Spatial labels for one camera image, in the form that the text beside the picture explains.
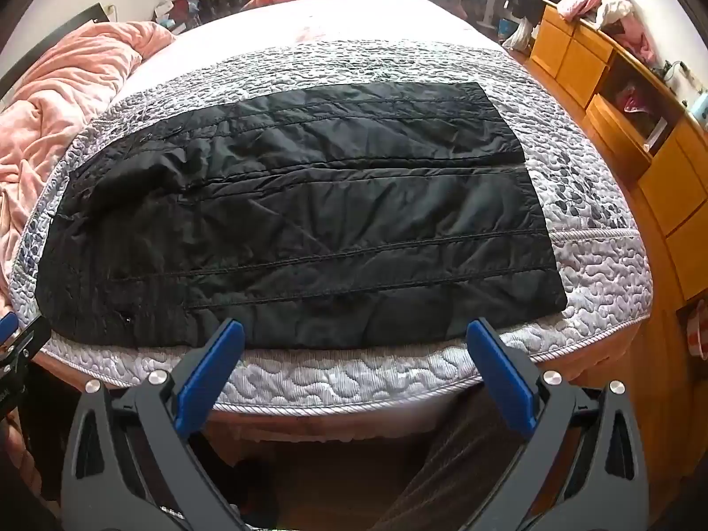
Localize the black pants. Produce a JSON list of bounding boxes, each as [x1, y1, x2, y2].
[[35, 83, 566, 350]]

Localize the pink fleece blanket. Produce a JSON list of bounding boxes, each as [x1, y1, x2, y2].
[[1, 22, 175, 312]]

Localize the wooden dresser cabinet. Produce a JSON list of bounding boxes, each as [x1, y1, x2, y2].
[[529, 0, 707, 302]]

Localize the dark wooden headboard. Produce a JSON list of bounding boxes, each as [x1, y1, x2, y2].
[[0, 4, 109, 97]]

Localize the pink clothes pile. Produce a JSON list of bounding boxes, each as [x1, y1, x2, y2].
[[557, 0, 658, 67]]

